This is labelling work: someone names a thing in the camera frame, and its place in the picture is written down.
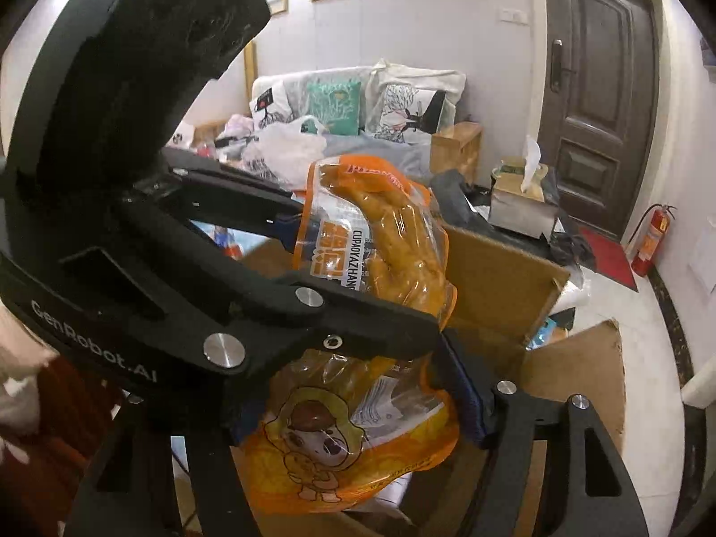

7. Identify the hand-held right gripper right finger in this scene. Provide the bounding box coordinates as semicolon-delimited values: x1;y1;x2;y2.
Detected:
441;334;651;537

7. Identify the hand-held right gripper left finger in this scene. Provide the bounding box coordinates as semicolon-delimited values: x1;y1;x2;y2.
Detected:
67;386;270;537

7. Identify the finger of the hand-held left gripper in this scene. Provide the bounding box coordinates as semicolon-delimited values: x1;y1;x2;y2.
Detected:
133;155;307;254
60;206;447;388

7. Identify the orange snack packet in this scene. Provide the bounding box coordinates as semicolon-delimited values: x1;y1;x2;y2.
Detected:
232;153;462;516

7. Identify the cardboard box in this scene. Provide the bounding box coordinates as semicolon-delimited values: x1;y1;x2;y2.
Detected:
235;221;627;537

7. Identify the person's left forearm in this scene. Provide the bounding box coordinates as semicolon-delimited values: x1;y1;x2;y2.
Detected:
0;302;60;460

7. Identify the white plastic bag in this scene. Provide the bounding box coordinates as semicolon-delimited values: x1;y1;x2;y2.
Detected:
240;115;328;185

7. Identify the grey sofa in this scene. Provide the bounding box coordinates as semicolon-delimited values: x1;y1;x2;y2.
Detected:
184;70;468;188

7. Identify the white cushion with red print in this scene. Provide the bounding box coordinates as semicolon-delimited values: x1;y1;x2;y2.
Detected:
250;75;308;127

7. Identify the teal cushion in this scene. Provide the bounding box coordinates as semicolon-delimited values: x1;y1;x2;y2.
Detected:
305;79;362;135

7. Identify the white packaging bag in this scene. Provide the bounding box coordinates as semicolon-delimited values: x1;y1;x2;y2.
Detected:
554;274;591;314

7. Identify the white tote bag cushion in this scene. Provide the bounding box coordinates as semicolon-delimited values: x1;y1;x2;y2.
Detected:
363;61;466;143

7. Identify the wooden side table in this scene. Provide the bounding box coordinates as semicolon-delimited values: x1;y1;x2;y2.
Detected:
430;122;483;185

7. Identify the tissue box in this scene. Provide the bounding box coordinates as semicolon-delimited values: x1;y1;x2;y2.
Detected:
486;134;560;239

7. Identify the red doormat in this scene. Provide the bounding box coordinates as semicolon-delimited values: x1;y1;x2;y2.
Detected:
576;226;639;292

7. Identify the red fire extinguisher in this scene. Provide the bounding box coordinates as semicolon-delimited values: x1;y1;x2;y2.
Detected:
629;204;678;277

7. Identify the dark brown door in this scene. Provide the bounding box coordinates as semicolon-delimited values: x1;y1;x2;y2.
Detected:
545;0;669;241

